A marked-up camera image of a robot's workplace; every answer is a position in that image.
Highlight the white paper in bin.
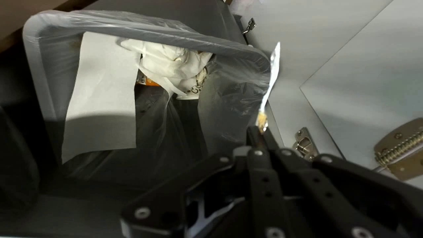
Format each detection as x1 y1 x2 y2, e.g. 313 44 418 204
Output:
62 32 138 163

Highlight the small white tissue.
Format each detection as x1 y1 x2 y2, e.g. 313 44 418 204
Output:
255 44 282 132

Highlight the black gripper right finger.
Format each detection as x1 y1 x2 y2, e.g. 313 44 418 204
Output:
260 131 423 238

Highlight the metal cabinet hinge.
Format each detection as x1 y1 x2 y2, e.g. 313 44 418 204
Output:
374 118 423 180

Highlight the crumpled white trash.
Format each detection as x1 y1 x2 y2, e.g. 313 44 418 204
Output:
119 38 213 100

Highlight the grey trash bin with bag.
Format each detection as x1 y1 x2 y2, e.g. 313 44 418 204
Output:
23 3 270 190

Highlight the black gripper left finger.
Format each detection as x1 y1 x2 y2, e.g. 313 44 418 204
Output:
120 127 283 238

